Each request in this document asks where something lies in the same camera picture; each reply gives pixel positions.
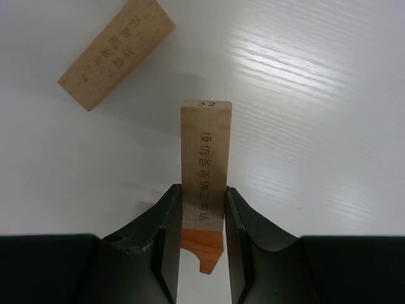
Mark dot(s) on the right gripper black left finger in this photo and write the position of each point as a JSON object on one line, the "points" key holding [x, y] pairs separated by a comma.
{"points": [[136, 264]]}

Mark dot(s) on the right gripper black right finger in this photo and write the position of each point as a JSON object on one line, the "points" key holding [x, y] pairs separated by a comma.
{"points": [[269, 265]]}

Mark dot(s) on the red-brown arch wood block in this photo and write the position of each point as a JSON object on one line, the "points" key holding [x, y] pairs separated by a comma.
{"points": [[207, 246]]}

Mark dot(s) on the long light wood block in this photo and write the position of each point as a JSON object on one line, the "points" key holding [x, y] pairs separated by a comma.
{"points": [[205, 128]]}

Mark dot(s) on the engraved light wood block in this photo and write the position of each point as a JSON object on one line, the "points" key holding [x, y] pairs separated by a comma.
{"points": [[134, 33]]}

